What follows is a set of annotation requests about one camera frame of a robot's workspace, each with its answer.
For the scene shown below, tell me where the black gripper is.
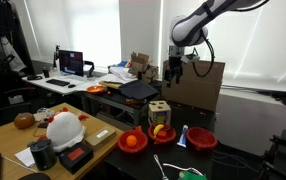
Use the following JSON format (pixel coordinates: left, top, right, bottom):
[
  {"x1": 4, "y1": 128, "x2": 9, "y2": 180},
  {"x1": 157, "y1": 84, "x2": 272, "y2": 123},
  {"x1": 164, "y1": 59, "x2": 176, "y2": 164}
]
[{"x1": 164, "y1": 54, "x2": 185, "y2": 89}]

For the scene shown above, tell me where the yellow banana plush toy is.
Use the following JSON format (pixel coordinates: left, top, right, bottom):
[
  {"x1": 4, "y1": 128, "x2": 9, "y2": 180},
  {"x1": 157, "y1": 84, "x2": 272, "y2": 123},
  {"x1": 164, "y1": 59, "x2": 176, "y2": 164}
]
[{"x1": 152, "y1": 123, "x2": 166, "y2": 138}]

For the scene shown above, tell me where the orange toy ball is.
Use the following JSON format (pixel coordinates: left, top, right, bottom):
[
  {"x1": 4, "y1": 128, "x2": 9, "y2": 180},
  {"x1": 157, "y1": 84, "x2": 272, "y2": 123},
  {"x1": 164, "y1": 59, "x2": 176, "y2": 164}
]
[{"x1": 126, "y1": 134, "x2": 138, "y2": 148}]

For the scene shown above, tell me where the green plastic toy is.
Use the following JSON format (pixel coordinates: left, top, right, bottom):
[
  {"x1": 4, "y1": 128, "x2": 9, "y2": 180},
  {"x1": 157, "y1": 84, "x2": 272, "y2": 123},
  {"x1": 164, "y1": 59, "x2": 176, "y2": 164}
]
[{"x1": 177, "y1": 170, "x2": 208, "y2": 180}]

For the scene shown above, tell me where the white chicken plush toy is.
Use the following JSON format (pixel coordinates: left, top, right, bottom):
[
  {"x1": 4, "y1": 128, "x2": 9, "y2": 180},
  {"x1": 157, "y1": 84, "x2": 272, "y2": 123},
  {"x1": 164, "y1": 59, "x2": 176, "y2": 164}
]
[{"x1": 37, "y1": 106, "x2": 90, "y2": 153}]

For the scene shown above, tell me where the large brown cardboard box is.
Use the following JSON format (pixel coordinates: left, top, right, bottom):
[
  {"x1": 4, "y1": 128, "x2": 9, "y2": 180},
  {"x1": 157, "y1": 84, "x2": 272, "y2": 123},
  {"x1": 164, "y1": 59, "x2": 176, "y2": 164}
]
[{"x1": 161, "y1": 59, "x2": 226, "y2": 113}]

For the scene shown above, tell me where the small open cardboard box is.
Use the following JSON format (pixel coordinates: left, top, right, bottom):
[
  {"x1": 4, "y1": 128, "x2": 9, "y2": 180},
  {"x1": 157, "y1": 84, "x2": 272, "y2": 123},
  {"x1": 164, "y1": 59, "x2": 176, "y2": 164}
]
[{"x1": 129, "y1": 52, "x2": 160, "y2": 84}]

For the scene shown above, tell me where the dark blue plastic lid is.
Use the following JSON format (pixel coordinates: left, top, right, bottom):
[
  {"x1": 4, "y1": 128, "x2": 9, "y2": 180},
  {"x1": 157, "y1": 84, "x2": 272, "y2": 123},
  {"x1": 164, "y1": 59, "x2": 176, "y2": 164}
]
[{"x1": 117, "y1": 79, "x2": 160, "y2": 102}]

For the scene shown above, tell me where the wooden shape sorter box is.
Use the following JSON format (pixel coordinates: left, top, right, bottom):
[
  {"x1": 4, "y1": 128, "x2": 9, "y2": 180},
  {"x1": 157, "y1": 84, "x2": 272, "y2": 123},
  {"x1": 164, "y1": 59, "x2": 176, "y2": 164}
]
[{"x1": 147, "y1": 100, "x2": 172, "y2": 126}]

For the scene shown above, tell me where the white paper pile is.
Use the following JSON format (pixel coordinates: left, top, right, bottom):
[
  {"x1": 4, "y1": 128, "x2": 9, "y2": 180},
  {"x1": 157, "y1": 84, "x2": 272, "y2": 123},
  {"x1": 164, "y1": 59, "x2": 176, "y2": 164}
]
[{"x1": 107, "y1": 61, "x2": 139, "y2": 84}]

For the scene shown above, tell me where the orange wooden cube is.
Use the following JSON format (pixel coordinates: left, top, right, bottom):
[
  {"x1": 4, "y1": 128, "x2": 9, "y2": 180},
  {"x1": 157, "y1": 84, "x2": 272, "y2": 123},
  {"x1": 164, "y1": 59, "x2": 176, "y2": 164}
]
[{"x1": 156, "y1": 129, "x2": 168, "y2": 139}]

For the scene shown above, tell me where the red plastic bowl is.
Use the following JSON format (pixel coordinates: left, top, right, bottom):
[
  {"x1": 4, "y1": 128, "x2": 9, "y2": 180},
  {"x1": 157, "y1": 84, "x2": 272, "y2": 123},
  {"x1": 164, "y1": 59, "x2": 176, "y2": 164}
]
[
  {"x1": 147, "y1": 122, "x2": 177, "y2": 145},
  {"x1": 117, "y1": 125, "x2": 149, "y2": 154},
  {"x1": 185, "y1": 126, "x2": 219, "y2": 151}
]

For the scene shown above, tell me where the white blue toothpaste tube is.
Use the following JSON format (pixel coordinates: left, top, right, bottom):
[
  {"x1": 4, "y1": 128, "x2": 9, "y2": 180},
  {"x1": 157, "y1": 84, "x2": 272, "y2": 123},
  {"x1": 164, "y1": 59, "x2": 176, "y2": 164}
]
[{"x1": 176, "y1": 124, "x2": 189, "y2": 149}]

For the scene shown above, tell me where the grey metal table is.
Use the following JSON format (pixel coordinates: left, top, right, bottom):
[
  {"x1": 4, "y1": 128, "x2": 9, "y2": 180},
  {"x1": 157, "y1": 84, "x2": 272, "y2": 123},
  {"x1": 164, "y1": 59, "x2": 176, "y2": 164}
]
[{"x1": 82, "y1": 90, "x2": 151, "y2": 128}]

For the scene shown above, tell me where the tan flat package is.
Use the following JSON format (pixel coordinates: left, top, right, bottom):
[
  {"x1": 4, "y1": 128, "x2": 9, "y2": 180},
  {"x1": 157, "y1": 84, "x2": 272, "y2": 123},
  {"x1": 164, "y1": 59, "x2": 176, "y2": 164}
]
[{"x1": 97, "y1": 80, "x2": 124, "y2": 90}]

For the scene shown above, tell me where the orange bowl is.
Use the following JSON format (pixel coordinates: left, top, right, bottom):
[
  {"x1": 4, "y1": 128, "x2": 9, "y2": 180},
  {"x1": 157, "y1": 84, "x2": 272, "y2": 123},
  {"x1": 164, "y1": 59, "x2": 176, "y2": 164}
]
[{"x1": 85, "y1": 85, "x2": 107, "y2": 95}]

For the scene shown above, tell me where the silver metal spoon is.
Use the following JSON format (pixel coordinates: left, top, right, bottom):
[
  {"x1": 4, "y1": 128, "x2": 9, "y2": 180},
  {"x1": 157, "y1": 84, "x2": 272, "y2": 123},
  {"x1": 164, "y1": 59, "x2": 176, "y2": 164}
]
[{"x1": 162, "y1": 162, "x2": 205, "y2": 177}]

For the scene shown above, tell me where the small tan cardboard box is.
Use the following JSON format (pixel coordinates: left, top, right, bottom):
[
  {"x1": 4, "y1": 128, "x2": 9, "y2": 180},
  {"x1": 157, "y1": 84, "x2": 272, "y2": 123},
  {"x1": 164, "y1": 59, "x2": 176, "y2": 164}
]
[{"x1": 83, "y1": 126, "x2": 117, "y2": 151}]

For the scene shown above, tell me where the black computer monitor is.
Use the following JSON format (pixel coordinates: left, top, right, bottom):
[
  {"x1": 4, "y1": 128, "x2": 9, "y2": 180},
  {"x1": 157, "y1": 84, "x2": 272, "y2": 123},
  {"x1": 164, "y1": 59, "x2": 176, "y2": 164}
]
[{"x1": 58, "y1": 49, "x2": 85, "y2": 78}]

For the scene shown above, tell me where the long white desk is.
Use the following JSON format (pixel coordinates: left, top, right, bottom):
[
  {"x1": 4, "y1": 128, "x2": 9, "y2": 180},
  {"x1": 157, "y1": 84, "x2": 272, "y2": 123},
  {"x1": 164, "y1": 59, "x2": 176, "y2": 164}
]
[{"x1": 22, "y1": 72, "x2": 117, "y2": 97}]

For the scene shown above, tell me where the black box with red label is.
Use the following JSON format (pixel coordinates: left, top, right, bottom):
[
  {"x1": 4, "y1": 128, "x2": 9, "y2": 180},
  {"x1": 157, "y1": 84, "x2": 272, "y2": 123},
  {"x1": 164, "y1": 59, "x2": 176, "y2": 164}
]
[{"x1": 57, "y1": 142, "x2": 95, "y2": 175}]

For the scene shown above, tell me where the black cup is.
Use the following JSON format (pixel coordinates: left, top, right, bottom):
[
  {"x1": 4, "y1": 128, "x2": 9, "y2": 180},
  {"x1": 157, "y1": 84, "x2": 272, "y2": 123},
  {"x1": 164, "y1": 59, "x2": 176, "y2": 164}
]
[{"x1": 42, "y1": 67, "x2": 51, "y2": 79}]

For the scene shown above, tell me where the clear glass jar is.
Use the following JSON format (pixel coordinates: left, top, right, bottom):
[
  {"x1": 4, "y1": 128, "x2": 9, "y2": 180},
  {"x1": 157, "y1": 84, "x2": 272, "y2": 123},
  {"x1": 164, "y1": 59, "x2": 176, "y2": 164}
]
[{"x1": 33, "y1": 107, "x2": 56, "y2": 123}]

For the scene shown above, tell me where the brown round ball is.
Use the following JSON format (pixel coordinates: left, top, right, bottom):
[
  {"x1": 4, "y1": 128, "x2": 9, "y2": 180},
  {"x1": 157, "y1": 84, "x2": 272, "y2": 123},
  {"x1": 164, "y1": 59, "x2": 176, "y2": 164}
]
[{"x1": 13, "y1": 112, "x2": 36, "y2": 130}]

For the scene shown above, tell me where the white paper note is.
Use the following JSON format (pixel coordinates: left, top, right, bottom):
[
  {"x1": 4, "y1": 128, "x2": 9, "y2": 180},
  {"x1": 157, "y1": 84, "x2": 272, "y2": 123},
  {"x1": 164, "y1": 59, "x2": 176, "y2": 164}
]
[{"x1": 14, "y1": 146, "x2": 37, "y2": 168}]

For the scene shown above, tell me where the black office chair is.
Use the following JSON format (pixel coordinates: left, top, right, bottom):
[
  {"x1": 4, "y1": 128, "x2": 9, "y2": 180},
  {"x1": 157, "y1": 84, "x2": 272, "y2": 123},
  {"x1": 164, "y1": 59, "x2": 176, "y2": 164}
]
[{"x1": 0, "y1": 84, "x2": 34, "y2": 133}]

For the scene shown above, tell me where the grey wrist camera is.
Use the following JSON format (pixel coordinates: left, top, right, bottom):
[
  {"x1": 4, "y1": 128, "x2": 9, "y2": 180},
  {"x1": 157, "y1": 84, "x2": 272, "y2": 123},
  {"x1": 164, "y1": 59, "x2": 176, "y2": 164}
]
[{"x1": 182, "y1": 53, "x2": 201, "y2": 65}]

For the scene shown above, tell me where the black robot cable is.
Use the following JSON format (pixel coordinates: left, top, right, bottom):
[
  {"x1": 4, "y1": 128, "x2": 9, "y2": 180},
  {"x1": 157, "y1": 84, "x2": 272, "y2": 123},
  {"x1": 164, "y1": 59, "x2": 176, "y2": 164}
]
[{"x1": 191, "y1": 29, "x2": 216, "y2": 79}]

